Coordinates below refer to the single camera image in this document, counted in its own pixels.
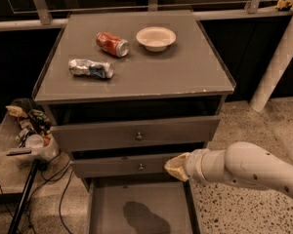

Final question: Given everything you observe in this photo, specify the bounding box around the grey top drawer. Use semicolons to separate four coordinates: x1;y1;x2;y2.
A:
51;116;220;152

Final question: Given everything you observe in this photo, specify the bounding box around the grey bottom drawer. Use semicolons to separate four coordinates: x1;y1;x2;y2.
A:
85;174;202;234

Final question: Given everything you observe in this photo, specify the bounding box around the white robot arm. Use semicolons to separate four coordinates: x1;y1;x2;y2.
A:
164;141;293;199

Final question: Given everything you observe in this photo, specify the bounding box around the white diagonal pole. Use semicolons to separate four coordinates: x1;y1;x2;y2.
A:
249;16;293;112

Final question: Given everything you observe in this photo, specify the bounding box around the clear plastic trash bin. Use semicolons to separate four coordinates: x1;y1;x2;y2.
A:
0;98;60;163

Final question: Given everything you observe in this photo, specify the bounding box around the black floor cable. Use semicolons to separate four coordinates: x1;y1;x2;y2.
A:
25;153;74;234

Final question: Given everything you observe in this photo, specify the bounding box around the grey drawer cabinet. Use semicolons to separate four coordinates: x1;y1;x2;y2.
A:
31;10;236;193

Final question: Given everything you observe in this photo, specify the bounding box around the crushed silver blue can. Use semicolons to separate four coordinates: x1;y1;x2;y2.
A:
68;58;114;79

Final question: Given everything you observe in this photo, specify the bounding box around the red soda can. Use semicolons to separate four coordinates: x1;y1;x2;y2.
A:
96;32;129;58

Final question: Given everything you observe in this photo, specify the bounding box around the grey middle drawer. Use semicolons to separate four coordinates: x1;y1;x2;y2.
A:
70;153;180;178

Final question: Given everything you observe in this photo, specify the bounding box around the metal railing frame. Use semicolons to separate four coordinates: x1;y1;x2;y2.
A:
0;0;293;31

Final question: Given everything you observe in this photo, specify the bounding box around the black metal stand leg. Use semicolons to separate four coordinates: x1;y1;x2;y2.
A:
7;160;40;234

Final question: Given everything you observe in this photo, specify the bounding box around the white paper bowl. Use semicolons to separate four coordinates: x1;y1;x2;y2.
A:
136;26;177;53

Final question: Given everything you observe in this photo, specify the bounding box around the grey drawer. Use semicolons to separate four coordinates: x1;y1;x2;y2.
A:
85;174;202;234
51;116;220;152
70;153;180;178

